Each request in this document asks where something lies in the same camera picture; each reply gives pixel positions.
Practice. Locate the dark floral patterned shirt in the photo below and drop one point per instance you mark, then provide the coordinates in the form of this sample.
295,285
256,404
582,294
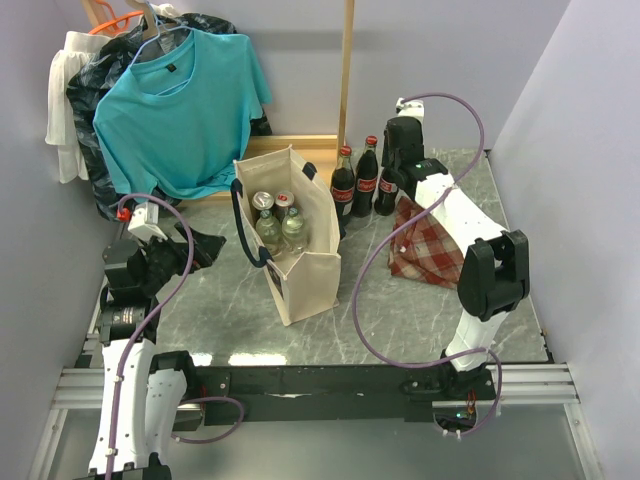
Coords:
95,79

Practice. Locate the beige canvas tote bag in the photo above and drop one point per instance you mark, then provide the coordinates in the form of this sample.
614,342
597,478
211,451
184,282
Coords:
304,284

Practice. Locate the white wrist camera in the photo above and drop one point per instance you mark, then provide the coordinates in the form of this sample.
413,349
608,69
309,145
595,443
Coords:
410,108
142,221

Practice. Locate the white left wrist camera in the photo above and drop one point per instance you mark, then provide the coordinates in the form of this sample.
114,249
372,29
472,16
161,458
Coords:
142,221

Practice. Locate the orange plastic hanger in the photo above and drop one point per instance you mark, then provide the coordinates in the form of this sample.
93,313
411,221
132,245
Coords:
105,21

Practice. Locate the aluminium rail profile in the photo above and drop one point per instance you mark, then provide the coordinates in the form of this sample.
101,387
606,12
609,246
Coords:
538,384

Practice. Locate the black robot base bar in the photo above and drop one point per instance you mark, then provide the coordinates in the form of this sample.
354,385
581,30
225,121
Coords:
227,395

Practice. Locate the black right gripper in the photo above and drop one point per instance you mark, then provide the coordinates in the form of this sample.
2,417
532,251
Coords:
385,154

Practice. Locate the red plaid cloth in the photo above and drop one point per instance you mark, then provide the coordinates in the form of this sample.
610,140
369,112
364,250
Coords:
425,252

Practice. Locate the white hanging garment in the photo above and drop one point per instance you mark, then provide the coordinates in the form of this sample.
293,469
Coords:
61,131

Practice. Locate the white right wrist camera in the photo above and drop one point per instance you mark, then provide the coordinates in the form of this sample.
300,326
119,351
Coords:
410,108

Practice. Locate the green cap clear bottle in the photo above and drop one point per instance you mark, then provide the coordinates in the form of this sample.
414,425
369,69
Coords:
269,230
294,231

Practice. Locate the red tab drink can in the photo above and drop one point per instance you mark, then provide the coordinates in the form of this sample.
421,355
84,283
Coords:
283,201

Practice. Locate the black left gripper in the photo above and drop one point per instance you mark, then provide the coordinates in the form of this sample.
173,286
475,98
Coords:
179,249

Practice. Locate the light blue wire hanger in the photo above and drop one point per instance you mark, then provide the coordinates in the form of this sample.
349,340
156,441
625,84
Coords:
162,43

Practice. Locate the Coca-Cola glass bottle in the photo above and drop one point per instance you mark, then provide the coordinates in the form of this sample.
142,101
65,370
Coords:
366,179
342,187
387,190

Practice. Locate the silver top drink can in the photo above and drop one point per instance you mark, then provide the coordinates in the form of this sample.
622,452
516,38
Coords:
262,201

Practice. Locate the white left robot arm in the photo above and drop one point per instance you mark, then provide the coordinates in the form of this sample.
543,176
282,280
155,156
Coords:
142,388

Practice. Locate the turquoise t-shirt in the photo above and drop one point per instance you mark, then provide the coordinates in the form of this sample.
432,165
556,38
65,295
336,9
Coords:
177,123

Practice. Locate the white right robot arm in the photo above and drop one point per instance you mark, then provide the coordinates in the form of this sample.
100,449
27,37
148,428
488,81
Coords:
495,272

